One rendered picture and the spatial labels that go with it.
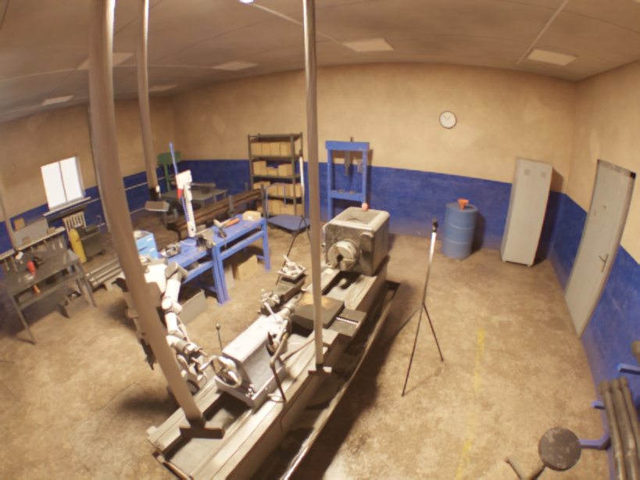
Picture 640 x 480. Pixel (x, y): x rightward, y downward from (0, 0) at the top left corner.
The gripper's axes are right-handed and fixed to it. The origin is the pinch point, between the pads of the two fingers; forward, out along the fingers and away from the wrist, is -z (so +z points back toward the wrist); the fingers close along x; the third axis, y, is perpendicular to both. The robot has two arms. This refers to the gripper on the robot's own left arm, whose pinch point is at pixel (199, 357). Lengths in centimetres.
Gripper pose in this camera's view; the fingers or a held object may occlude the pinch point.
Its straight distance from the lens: 181.8
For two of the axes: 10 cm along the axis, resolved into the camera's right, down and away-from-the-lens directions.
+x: -4.6, 3.6, -8.1
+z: -8.9, -1.6, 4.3
